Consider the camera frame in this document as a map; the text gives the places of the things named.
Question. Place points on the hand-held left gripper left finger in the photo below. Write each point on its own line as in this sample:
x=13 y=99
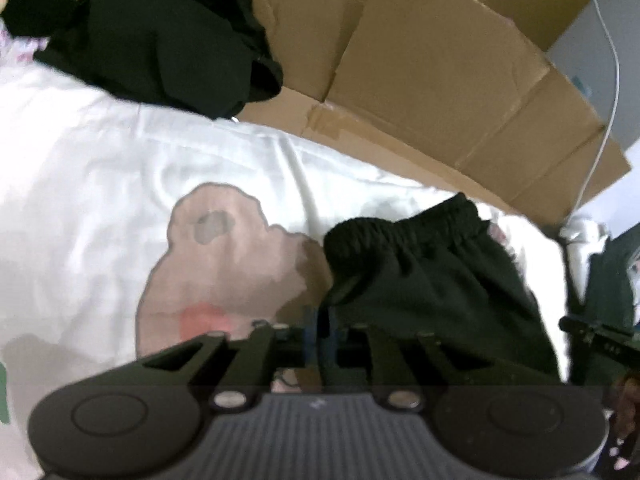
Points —
x=311 y=355

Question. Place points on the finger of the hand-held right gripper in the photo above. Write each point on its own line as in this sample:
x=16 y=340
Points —
x=582 y=334

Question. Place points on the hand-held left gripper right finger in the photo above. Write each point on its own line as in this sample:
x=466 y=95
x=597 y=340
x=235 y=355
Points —
x=334 y=355

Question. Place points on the black shorts with bear-print trim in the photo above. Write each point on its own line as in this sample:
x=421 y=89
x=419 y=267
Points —
x=425 y=285

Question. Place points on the folded black garment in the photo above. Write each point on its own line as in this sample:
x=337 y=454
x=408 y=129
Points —
x=612 y=285

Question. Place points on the white garment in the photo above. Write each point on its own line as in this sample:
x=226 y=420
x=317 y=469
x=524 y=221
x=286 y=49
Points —
x=582 y=240

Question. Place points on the cream bear print blanket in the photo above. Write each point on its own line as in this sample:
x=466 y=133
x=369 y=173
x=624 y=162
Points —
x=100 y=185

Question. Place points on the flat cardboard sheet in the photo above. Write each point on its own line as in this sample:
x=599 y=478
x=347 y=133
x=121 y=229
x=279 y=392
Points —
x=425 y=85

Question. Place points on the crumpled black garment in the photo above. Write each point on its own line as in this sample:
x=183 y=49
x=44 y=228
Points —
x=160 y=40

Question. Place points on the floral print cloth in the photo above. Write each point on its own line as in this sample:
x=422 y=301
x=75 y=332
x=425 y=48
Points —
x=15 y=50

